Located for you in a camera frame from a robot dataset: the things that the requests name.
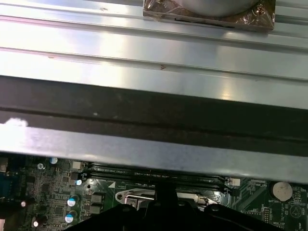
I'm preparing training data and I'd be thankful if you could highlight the black and silver PC case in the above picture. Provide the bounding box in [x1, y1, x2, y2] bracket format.
[0, 76, 308, 181]

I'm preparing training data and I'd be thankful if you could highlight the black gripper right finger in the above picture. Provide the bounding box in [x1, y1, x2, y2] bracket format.
[166, 183, 308, 231]

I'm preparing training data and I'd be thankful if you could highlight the blue rear port connector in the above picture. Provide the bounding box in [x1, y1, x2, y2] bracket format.
[0, 173, 15, 198]

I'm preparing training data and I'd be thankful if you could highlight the metal socket cover frame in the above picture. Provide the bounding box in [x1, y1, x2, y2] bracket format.
[125, 193, 209, 208]

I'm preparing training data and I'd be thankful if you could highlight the CPU socket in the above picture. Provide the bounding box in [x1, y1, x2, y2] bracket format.
[115, 189, 231, 210]

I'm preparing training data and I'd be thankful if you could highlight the silver coin battery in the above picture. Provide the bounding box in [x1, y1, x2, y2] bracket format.
[273, 181, 293, 202]

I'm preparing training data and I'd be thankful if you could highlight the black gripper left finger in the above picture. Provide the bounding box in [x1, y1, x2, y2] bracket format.
[68, 183, 167, 231]

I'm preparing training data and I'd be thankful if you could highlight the square brown base plate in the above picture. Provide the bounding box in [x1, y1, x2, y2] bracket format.
[143, 0, 276, 32]

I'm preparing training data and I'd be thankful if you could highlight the RAM slot with black clips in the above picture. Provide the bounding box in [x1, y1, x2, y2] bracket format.
[80, 172, 235, 195]

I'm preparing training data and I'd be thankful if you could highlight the RAM slot with white clips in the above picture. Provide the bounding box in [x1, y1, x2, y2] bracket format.
[72, 160, 241, 186]

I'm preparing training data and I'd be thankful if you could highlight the green motherboard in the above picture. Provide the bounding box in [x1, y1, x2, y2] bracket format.
[0, 154, 308, 231]

